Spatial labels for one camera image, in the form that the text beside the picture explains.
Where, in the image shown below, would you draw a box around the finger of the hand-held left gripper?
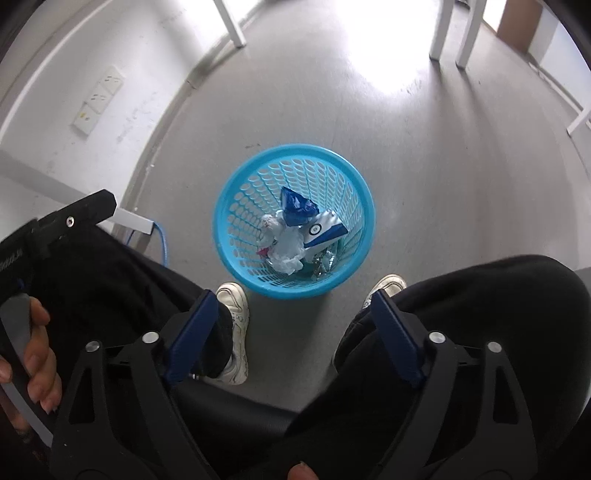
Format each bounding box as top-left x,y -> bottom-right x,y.
31,188 -> 117,253

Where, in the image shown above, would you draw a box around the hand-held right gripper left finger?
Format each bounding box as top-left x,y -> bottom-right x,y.
50,290 -> 221,480

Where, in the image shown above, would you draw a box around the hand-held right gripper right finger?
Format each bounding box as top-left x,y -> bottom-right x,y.
368,288 -> 539,480

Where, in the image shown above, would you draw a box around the blue plastic mesh basket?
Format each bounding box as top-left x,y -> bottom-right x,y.
212,143 -> 376,300

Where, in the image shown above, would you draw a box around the person's left hand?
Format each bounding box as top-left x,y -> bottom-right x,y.
0,296 -> 64,437

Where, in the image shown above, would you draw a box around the white left shoe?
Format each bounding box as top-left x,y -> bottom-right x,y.
203,282 -> 250,385

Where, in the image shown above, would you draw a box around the white shoe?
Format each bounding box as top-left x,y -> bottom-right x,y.
203,282 -> 250,385
364,274 -> 408,311

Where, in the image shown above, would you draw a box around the white right shoe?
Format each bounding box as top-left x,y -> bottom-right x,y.
364,274 -> 408,311

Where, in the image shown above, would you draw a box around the person's right leg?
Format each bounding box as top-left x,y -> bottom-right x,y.
240,254 -> 591,480

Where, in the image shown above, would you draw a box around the white and blue carton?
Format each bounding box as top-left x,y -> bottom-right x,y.
302,210 -> 350,250

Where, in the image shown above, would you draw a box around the crumpled white paper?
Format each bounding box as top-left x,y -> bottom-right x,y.
259,213 -> 306,276

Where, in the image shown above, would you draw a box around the blue foil wrapper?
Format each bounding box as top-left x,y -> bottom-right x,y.
280,186 -> 320,228

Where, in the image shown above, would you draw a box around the white table leg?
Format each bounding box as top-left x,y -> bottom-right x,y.
212,0 -> 247,49
429,0 -> 456,61
455,0 -> 488,69
566,102 -> 591,137

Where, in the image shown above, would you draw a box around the brown cardboard box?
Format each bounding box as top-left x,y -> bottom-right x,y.
496,0 -> 544,52

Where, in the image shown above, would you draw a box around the blue cable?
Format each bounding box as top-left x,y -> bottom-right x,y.
126,222 -> 170,267

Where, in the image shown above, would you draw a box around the white wall socket yellow marks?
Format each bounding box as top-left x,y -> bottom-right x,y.
71,103 -> 100,137

